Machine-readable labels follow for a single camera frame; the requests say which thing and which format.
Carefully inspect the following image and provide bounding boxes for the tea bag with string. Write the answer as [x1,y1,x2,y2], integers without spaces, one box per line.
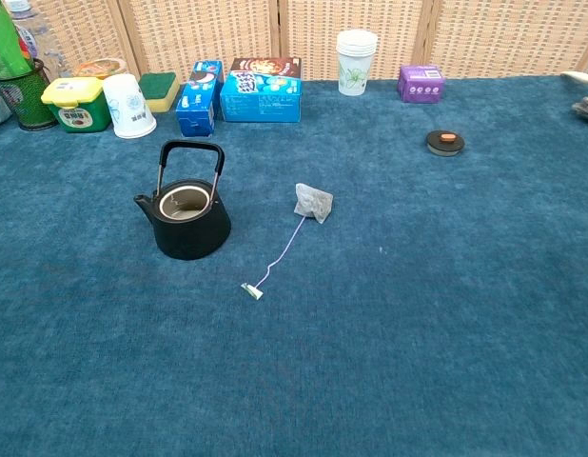
[240,182,335,301]

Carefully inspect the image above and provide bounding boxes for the black cast iron teapot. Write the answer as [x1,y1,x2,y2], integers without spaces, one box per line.
[133,139,232,261]

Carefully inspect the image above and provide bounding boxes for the black teapot lid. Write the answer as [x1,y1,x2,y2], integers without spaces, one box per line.
[425,129,467,158]

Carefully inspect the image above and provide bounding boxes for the blue table carpet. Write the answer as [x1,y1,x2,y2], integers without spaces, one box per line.
[0,74,588,457]

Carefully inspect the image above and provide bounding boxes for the blue chocolate cookie box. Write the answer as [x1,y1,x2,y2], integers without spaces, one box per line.
[220,57,304,124]

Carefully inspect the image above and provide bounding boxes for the blue Oreo box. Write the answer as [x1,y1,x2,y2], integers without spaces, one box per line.
[175,60,225,138]

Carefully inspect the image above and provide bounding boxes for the stacked white floral paper cups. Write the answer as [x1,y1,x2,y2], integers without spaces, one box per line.
[336,29,379,97]

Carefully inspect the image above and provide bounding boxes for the purple small box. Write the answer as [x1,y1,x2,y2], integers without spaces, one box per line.
[397,65,446,104]

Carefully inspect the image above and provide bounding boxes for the green yellow sponge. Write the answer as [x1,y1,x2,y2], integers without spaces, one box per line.
[138,70,181,114]

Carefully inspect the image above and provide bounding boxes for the upturned white paper cup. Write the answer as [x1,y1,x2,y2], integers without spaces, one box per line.
[102,73,158,139]

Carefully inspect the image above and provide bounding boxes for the woven folding screen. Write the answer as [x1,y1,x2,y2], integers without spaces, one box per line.
[3,0,588,83]

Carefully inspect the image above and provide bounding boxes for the green tub yellow lid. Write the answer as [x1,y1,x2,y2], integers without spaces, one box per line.
[40,76,112,133]

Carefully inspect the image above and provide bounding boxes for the round instant noodle bowl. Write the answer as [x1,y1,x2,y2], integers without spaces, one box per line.
[73,57,128,80]

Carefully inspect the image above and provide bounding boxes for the black mesh pen holder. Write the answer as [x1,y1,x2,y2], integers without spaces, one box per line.
[0,57,58,132]

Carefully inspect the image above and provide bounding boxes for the white plastic spoon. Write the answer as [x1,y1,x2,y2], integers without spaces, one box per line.
[559,70,588,100]

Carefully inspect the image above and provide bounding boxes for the clear water bottle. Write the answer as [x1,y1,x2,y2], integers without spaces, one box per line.
[3,0,44,66]

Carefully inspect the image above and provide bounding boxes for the green cylinder can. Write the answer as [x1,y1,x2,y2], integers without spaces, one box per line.
[0,0,34,80]

